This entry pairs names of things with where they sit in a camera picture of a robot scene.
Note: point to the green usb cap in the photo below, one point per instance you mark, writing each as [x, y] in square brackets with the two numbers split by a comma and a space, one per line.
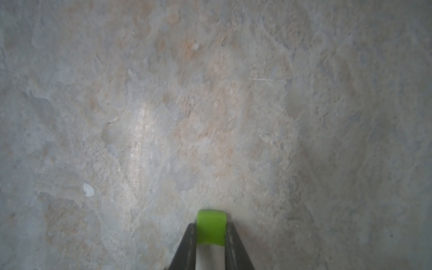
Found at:
[211, 227]

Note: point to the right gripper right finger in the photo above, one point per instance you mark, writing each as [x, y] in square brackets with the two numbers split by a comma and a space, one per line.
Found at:
[236, 256]

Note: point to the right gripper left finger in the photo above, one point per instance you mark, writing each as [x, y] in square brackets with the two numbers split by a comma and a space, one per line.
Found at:
[185, 256]

